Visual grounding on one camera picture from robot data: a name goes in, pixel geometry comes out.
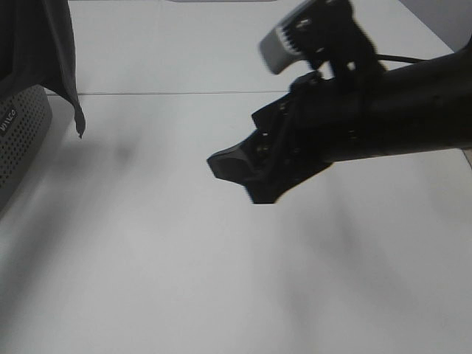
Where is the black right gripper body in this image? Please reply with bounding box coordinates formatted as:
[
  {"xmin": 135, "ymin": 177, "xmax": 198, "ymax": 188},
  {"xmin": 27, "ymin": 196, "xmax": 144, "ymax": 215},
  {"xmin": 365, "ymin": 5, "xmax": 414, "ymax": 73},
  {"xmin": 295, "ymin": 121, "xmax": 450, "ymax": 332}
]
[{"xmin": 246, "ymin": 72, "xmax": 364, "ymax": 204}]

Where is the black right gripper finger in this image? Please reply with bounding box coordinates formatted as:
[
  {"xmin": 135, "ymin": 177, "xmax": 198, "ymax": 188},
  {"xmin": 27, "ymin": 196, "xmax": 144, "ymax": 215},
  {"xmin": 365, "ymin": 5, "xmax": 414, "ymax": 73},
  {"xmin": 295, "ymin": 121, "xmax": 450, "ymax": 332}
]
[{"xmin": 206, "ymin": 142, "xmax": 258, "ymax": 185}]

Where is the dark navy towel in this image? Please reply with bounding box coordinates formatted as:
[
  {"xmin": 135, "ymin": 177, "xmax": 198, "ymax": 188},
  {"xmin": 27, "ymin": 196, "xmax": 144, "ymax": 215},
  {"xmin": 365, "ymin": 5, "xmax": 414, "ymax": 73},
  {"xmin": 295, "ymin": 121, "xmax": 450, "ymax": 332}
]
[{"xmin": 1, "ymin": 1, "xmax": 86, "ymax": 136}]

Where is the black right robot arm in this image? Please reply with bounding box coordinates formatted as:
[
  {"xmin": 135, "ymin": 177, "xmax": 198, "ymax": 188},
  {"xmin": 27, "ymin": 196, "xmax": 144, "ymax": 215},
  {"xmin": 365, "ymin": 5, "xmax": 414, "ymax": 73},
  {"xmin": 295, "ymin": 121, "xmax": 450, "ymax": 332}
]
[{"xmin": 207, "ymin": 47, "xmax": 471, "ymax": 204}]

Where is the grey perforated plastic basket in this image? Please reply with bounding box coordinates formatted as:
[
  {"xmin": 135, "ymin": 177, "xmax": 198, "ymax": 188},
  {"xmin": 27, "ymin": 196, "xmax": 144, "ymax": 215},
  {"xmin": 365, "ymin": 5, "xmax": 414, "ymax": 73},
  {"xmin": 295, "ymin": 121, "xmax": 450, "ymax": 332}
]
[{"xmin": 1, "ymin": 86, "xmax": 52, "ymax": 210}]

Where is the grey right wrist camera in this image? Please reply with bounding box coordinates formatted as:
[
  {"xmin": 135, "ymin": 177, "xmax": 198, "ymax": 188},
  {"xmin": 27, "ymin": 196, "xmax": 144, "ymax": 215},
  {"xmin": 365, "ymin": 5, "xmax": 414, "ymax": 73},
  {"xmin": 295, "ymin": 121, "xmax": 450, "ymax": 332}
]
[{"xmin": 259, "ymin": 1, "xmax": 386, "ymax": 91}]

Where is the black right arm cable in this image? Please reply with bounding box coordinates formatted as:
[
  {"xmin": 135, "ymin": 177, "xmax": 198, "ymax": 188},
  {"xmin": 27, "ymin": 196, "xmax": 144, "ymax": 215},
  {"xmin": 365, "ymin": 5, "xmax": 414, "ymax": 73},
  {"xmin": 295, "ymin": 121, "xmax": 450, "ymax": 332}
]
[{"xmin": 375, "ymin": 53, "xmax": 421, "ymax": 64}]

